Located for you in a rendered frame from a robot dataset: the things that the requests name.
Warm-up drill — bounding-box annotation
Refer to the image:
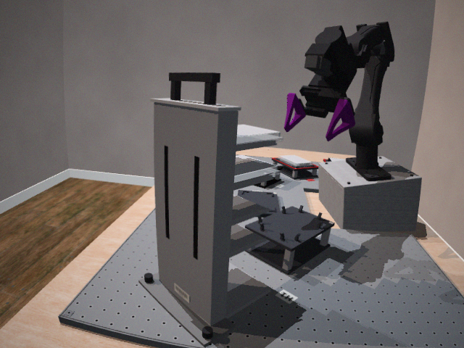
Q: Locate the white multi-well plate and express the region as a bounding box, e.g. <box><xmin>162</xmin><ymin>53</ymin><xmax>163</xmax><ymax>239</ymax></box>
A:
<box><xmin>236</xmin><ymin>125</ymin><xmax>283</xmax><ymax>144</ymax></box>

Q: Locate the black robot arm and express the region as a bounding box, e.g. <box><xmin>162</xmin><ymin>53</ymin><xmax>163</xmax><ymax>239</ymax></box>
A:
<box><xmin>304</xmin><ymin>22</ymin><xmax>394</xmax><ymax>181</ymax></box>

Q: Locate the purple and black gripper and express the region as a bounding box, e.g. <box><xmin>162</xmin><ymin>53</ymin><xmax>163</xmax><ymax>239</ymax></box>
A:
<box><xmin>284</xmin><ymin>86</ymin><xmax>355</xmax><ymax>141</ymax></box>

